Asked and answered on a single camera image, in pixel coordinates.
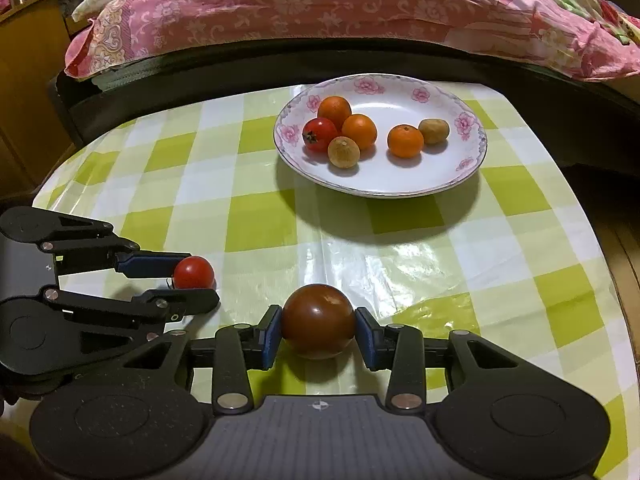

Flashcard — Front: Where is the green white checkered tablecloth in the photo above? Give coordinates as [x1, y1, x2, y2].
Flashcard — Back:
[35, 84, 639, 479]

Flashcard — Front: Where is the small orange mandarin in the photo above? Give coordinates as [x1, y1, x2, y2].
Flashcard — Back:
[317, 96, 352, 130]

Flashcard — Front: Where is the large dark red tomato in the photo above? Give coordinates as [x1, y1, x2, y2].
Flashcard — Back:
[281, 284, 356, 361]

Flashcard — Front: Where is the tan longan fruit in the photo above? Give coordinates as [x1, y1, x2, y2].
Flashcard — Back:
[419, 118, 450, 145]
[328, 136, 360, 169]

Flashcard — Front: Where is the small red tomato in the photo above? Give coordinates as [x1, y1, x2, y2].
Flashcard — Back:
[172, 256, 215, 289]
[302, 117, 340, 153]

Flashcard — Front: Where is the brown wooden cabinet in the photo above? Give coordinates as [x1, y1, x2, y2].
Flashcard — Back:
[1, 0, 75, 197]

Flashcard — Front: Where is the black bed frame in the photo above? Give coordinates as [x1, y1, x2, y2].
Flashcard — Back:
[49, 37, 640, 172]

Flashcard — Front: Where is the white floral rimmed plate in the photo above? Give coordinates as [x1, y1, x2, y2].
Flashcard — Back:
[273, 73, 488, 198]

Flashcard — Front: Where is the large orange mandarin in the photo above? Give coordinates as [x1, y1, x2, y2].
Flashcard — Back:
[342, 114, 378, 152]

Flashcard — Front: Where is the pink floral quilt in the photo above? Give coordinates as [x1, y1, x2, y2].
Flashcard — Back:
[65, 0, 639, 81]

